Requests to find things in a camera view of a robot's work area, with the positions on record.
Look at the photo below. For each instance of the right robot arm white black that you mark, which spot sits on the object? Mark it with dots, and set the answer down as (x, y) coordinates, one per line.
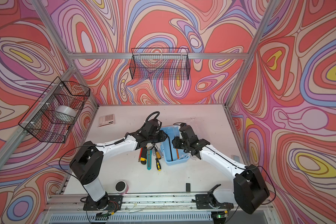
(249, 187)

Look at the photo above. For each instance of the black wire basket left wall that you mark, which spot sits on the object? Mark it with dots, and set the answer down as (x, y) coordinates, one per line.
(43, 125)

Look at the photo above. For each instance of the small black block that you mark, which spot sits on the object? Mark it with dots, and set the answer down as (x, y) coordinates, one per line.
(188, 187)

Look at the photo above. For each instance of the yellow black utility knife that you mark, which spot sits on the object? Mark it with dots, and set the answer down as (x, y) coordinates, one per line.
(144, 156)

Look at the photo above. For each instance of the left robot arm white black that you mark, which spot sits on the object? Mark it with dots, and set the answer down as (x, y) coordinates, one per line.
(87, 162)

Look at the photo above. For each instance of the pink cup black lid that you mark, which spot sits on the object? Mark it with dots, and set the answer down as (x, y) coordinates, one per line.
(121, 187)

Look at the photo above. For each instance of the grey box by wall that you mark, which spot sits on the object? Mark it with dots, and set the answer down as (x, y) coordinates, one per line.
(236, 158)

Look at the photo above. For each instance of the teal utility knife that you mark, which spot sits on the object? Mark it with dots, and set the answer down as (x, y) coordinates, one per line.
(149, 159)

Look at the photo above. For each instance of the aluminium front rail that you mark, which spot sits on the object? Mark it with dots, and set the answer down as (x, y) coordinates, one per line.
(151, 208)

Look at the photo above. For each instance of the small yellow handled screwdriver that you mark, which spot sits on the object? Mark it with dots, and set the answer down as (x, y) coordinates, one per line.
(159, 152)

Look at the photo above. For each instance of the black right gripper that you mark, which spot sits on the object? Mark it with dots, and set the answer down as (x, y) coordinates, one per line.
(176, 144)

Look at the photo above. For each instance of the grey duct tape roll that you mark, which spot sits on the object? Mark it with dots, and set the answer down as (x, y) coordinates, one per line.
(65, 114)

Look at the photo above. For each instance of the blue plastic tool box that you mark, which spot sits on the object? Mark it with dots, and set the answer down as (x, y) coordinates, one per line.
(172, 132)

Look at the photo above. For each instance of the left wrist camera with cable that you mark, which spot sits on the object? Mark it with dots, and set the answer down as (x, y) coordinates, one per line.
(154, 116)

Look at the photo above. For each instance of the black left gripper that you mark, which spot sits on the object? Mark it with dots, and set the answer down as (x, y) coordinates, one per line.
(163, 136)

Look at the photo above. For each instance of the black wire basket wall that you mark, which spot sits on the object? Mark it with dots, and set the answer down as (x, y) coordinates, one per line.
(43, 125)
(160, 63)

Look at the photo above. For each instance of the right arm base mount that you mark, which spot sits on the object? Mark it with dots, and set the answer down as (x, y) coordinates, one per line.
(208, 201)

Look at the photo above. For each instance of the black wire basket back wall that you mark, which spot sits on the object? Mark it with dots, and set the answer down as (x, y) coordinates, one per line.
(160, 63)

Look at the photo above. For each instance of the aluminium frame corner post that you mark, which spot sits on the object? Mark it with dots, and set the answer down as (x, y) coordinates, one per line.
(267, 16)

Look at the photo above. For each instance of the red hex key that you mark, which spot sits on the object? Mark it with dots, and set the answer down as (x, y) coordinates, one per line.
(139, 159)

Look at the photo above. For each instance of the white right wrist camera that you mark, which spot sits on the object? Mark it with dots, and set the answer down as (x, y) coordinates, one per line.
(179, 124)

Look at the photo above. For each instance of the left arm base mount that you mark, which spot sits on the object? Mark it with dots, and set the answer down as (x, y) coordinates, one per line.
(106, 203)

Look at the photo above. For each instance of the yellow black screwdriver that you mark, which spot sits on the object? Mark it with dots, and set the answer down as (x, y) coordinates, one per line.
(157, 160)

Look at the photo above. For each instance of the white pink calculator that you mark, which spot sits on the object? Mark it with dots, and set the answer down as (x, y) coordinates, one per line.
(106, 120)

